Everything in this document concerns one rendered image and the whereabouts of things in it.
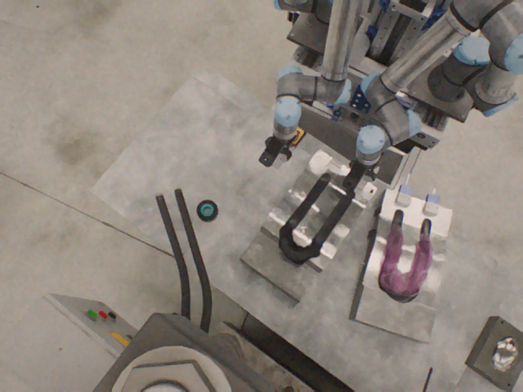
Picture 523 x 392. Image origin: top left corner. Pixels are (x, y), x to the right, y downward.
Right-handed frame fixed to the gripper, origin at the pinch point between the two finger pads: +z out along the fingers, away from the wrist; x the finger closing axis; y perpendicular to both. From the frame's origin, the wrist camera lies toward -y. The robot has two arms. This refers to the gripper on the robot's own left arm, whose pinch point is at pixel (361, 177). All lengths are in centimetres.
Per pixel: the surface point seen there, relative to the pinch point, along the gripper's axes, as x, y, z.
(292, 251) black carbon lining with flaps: 5.4, -35.4, 1.4
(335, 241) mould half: -5.0, -24.2, 0.8
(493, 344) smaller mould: -68, -22, 14
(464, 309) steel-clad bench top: -56, -17, 20
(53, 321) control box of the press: 28, -80, -69
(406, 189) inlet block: -15.3, 8.0, 11.0
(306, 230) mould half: 4.8, -27.0, -2.6
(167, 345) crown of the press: -7, -55, -115
